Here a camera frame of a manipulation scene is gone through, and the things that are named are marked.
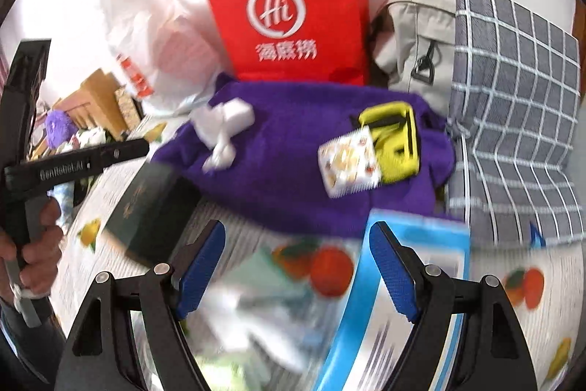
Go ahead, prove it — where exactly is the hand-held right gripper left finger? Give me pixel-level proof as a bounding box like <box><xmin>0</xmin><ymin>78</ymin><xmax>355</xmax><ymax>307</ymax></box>
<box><xmin>59</xmin><ymin>219</ymin><xmax>227</xmax><ymax>391</ymax></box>

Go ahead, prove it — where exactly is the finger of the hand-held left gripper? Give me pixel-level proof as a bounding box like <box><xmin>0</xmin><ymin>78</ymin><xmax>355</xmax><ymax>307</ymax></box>
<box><xmin>87</xmin><ymin>138</ymin><xmax>150</xmax><ymax>171</ymax></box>

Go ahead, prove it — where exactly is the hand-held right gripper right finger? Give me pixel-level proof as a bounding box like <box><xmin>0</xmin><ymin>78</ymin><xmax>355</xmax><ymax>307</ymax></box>
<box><xmin>368</xmin><ymin>221</ymin><xmax>538</xmax><ymax>391</ymax></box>

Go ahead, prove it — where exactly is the fruit print packet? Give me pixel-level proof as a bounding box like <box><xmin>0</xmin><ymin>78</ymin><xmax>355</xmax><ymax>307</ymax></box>
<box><xmin>318</xmin><ymin>130</ymin><xmax>383</xmax><ymax>199</ymax></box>

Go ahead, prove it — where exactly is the yellow pouch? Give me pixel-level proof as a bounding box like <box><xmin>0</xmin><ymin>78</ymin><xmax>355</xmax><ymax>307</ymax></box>
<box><xmin>350</xmin><ymin>102</ymin><xmax>418</xmax><ymax>185</ymax></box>

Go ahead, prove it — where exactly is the person's left hand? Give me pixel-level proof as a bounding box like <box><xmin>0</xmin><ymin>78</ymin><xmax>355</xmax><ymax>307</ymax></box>
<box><xmin>0</xmin><ymin>198</ymin><xmax>63</xmax><ymax>301</ymax></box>

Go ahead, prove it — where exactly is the black and white printed cloth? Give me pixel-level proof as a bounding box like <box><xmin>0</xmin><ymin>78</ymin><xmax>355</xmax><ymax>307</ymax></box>
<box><xmin>73</xmin><ymin>129</ymin><xmax>115</xmax><ymax>154</ymax></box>

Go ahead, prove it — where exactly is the purple plush toy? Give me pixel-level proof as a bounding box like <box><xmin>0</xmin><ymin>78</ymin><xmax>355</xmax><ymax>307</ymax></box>
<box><xmin>44</xmin><ymin>111</ymin><xmax>78</xmax><ymax>149</ymax></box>

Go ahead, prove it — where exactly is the patterned book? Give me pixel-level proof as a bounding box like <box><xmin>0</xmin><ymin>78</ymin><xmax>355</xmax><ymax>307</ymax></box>
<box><xmin>114</xmin><ymin>84</ymin><xmax>144</xmax><ymax>130</ymax></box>

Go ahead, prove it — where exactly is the dark green box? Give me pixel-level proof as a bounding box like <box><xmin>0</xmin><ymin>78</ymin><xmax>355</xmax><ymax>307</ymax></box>
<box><xmin>101</xmin><ymin>164</ymin><xmax>200</xmax><ymax>268</ymax></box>

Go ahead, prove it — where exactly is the fruit print tablecloth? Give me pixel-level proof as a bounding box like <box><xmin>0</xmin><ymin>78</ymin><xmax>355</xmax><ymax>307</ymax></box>
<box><xmin>50</xmin><ymin>116</ymin><xmax>582</xmax><ymax>391</ymax></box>

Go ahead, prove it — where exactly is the white plastic shopping bag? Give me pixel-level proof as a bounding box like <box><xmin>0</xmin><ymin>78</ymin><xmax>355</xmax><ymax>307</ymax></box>
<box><xmin>98</xmin><ymin>0</ymin><xmax>230</xmax><ymax>114</ymax></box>

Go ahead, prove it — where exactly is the purple towel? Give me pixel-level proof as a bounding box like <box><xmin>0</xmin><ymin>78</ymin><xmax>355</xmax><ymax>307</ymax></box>
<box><xmin>151</xmin><ymin>73</ymin><xmax>459</xmax><ymax>236</ymax></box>

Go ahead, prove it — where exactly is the grey checked cushion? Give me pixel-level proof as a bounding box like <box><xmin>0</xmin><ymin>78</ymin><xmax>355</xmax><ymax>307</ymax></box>
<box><xmin>446</xmin><ymin>0</ymin><xmax>586</xmax><ymax>245</ymax></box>

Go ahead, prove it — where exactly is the red paper bag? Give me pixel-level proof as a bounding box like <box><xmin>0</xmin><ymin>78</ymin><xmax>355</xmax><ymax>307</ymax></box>
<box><xmin>194</xmin><ymin>0</ymin><xmax>371</xmax><ymax>87</ymax></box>

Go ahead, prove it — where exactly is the grey canvas bag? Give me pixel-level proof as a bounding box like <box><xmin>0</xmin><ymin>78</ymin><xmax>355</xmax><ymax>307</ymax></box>
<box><xmin>368</xmin><ymin>0</ymin><xmax>459</xmax><ymax>117</ymax></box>

